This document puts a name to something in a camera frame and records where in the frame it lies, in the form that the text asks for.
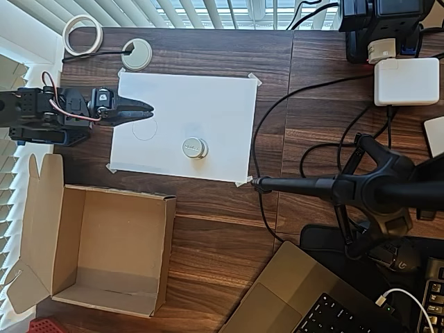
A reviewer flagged grey laptop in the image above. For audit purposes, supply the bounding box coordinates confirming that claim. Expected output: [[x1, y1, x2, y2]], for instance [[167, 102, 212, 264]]
[[218, 241, 411, 333]]

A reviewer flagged black mouse pad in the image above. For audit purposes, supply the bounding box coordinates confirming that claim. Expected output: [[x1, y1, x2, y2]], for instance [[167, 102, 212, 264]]
[[300, 223, 444, 333]]

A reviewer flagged small white plug adapter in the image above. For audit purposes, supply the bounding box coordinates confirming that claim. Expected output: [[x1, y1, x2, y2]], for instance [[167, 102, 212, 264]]
[[366, 37, 398, 65]]

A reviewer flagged silver flat device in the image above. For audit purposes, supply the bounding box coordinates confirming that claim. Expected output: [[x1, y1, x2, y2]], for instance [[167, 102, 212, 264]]
[[422, 117, 444, 159]]

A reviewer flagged open cardboard box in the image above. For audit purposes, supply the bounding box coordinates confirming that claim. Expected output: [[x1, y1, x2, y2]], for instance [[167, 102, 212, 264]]
[[6, 152, 178, 318]]

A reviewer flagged black tripod stand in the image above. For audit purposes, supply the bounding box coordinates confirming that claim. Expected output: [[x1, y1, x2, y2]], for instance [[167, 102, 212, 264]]
[[249, 133, 444, 261]]

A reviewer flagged red white servo wire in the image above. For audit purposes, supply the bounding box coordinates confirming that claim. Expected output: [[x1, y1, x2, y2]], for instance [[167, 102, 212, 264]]
[[41, 70, 103, 123]]

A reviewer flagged black keyboard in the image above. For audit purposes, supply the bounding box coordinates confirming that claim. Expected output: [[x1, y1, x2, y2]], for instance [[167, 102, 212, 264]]
[[421, 256, 444, 333]]

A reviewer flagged black cable through grommet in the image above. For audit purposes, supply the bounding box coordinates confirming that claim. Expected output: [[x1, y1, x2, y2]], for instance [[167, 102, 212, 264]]
[[62, 48, 135, 64]]

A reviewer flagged long black cable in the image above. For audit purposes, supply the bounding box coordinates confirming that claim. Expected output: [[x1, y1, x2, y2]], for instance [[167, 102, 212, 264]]
[[250, 75, 376, 244]]

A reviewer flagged white round desk grommet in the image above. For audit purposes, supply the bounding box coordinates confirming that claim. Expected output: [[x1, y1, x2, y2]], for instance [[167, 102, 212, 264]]
[[121, 39, 154, 71]]

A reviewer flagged black power cable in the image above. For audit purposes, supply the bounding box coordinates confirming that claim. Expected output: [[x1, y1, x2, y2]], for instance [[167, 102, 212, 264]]
[[286, 0, 343, 31]]

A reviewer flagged black charger cable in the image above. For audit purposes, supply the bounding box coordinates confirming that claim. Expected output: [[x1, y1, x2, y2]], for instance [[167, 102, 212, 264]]
[[299, 105, 395, 178]]

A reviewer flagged black power strip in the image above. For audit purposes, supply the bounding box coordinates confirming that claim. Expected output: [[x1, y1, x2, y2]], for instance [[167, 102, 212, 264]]
[[345, 20, 422, 65]]

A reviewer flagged cream vertical window blind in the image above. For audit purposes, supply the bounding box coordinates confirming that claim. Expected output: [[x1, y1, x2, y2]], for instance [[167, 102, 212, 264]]
[[0, 51, 64, 313], [20, 0, 343, 31]]

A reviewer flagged masking tape roll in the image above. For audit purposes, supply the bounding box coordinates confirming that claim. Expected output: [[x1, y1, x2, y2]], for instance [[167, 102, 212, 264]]
[[62, 15, 104, 58]]

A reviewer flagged white laptop power adapter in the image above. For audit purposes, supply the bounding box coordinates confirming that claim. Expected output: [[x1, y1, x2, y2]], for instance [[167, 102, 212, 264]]
[[373, 58, 441, 108]]

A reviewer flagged red leader robot arm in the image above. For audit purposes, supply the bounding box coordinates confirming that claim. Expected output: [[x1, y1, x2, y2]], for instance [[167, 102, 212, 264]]
[[27, 315, 67, 333]]

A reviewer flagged white paper sheet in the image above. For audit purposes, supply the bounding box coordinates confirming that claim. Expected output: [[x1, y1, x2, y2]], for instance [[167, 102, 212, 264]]
[[110, 71, 258, 184]]

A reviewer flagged white usb cable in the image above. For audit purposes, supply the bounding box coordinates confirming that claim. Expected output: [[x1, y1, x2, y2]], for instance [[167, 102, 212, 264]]
[[377, 287, 436, 333]]

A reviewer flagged black computer mouse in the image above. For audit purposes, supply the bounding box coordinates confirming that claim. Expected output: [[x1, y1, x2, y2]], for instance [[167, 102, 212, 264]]
[[381, 239, 422, 273]]

